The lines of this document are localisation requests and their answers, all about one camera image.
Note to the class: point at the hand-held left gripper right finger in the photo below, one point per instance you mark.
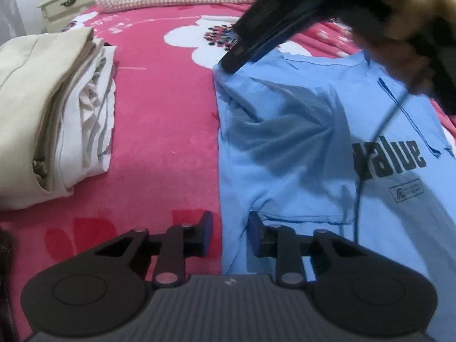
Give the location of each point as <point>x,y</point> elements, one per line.
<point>253,233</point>

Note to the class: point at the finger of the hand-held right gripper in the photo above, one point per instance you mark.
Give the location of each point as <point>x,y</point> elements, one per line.
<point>270,10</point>
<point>242,58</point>

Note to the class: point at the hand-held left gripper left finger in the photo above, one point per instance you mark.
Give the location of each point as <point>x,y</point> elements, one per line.
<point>208,228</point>

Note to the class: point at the light blue t-shirt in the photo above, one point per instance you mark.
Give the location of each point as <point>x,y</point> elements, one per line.
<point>292,139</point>

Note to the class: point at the folded cream clothes stack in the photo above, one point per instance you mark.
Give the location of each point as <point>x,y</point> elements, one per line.
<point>28,114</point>

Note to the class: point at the person's right hand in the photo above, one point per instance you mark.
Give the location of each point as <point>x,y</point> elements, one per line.
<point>409,39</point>

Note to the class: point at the pink floral bed sheet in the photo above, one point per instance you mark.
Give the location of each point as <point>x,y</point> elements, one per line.
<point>160,114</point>

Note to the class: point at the folded white garment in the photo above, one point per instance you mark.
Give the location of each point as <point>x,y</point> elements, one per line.
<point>92,114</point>

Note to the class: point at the cream nightstand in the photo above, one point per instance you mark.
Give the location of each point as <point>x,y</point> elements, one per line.
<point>67,9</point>

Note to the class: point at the dark cloth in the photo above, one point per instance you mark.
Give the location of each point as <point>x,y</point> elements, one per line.
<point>6,285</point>

